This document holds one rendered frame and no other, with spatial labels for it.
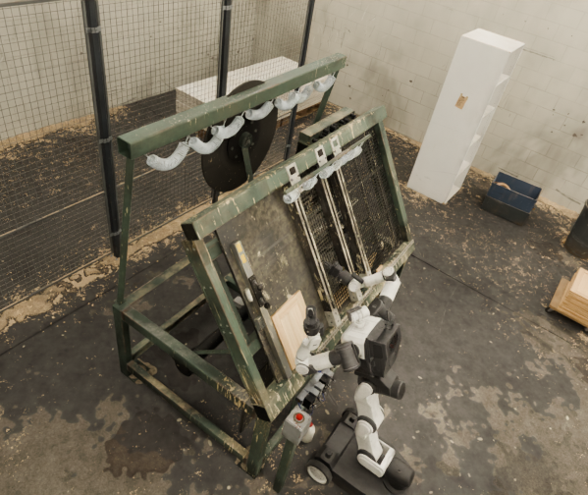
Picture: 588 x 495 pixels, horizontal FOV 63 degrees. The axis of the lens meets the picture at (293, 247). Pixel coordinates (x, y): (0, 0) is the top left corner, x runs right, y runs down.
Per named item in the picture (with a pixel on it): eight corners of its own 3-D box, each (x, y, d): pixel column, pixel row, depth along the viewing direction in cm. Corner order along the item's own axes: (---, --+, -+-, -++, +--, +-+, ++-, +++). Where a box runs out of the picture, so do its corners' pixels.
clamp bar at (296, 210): (327, 327, 340) (356, 331, 325) (273, 169, 299) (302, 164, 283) (334, 319, 347) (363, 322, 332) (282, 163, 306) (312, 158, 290)
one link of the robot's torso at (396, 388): (406, 391, 298) (404, 369, 290) (398, 405, 289) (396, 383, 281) (366, 378, 314) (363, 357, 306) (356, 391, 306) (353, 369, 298)
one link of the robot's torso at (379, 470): (392, 458, 345) (398, 449, 337) (380, 480, 332) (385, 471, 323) (367, 440, 352) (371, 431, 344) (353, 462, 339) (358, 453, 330)
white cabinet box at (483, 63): (444, 204, 656) (509, 52, 525) (405, 186, 678) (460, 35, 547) (459, 189, 697) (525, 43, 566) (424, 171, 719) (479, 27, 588)
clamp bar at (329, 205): (349, 302, 363) (377, 304, 347) (301, 151, 321) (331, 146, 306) (355, 295, 369) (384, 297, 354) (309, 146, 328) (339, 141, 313)
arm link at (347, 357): (341, 367, 279) (360, 362, 271) (333, 372, 271) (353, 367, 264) (333, 348, 280) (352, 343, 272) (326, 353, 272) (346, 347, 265)
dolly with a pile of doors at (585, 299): (592, 340, 500) (614, 314, 474) (542, 312, 520) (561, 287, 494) (602, 308, 541) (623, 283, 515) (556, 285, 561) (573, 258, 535)
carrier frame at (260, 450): (254, 479, 340) (268, 417, 287) (120, 371, 388) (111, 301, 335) (388, 307, 490) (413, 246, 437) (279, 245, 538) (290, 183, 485)
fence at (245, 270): (283, 378, 303) (288, 379, 301) (229, 244, 270) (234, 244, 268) (288, 373, 307) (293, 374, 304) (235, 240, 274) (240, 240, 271)
